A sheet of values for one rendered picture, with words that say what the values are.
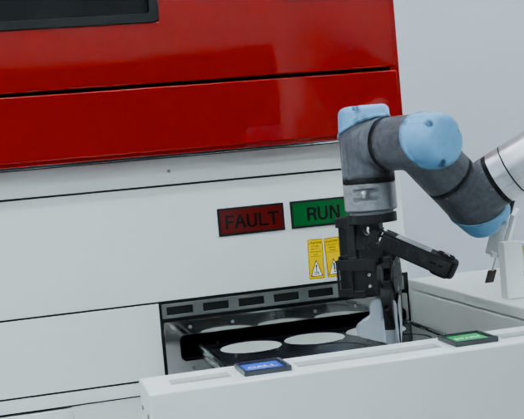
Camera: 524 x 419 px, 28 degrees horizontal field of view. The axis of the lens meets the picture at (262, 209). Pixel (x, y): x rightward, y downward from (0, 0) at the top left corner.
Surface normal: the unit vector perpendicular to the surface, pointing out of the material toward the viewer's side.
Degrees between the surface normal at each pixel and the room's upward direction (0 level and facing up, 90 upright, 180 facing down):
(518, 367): 90
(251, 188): 90
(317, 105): 90
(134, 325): 90
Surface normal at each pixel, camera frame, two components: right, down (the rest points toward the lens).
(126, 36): 0.24, 0.03
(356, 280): -0.29, 0.07
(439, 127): 0.58, 0.00
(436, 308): -0.97, 0.10
